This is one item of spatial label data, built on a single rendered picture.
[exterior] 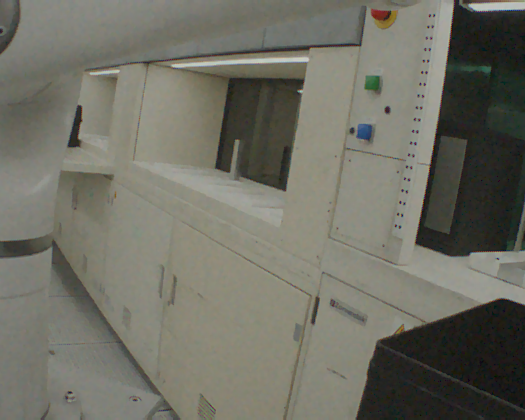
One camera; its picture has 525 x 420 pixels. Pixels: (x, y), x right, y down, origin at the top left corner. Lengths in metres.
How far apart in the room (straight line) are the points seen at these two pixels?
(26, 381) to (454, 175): 0.96
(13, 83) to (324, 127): 0.85
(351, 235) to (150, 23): 0.74
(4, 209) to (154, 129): 1.89
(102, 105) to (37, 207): 3.34
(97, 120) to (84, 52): 3.38
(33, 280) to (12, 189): 0.08
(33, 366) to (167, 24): 0.32
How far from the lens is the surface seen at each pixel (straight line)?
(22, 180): 0.43
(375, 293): 0.99
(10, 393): 0.49
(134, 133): 2.26
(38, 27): 0.37
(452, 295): 0.88
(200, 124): 2.37
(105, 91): 3.76
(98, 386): 0.61
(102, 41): 0.39
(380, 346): 0.39
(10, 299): 0.44
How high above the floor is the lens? 1.07
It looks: 9 degrees down
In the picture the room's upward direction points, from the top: 9 degrees clockwise
